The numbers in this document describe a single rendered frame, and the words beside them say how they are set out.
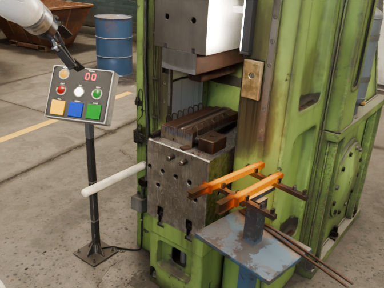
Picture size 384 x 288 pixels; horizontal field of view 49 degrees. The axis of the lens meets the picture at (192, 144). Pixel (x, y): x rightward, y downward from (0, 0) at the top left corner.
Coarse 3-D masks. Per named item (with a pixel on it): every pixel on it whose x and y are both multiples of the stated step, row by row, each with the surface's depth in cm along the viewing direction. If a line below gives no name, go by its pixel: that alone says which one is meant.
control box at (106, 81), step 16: (64, 80) 219; (80, 80) 218; (96, 80) 216; (112, 80) 215; (48, 96) 220; (64, 96) 218; (80, 96) 216; (112, 96) 217; (48, 112) 219; (64, 112) 217; (112, 112) 220
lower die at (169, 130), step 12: (204, 108) 236; (216, 108) 234; (228, 108) 232; (180, 120) 214; (192, 120) 212; (204, 120) 213; (216, 120) 216; (168, 132) 208; (180, 132) 203; (192, 132) 199; (204, 132) 207; (192, 144) 201
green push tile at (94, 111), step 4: (88, 104) 215; (88, 108) 214; (92, 108) 214; (96, 108) 214; (100, 108) 213; (88, 112) 214; (92, 112) 214; (96, 112) 213; (100, 112) 213; (88, 116) 214; (92, 116) 213; (96, 116) 213
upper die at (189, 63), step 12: (168, 48) 192; (240, 48) 211; (168, 60) 194; (180, 60) 190; (192, 60) 186; (204, 60) 189; (216, 60) 197; (228, 60) 205; (240, 60) 215; (192, 72) 188; (204, 72) 192
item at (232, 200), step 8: (272, 176) 174; (280, 176) 175; (256, 184) 167; (264, 184) 167; (272, 184) 172; (240, 192) 160; (248, 192) 161; (256, 192) 164; (224, 200) 152; (232, 200) 155; (240, 200) 158; (224, 208) 153; (232, 208) 156
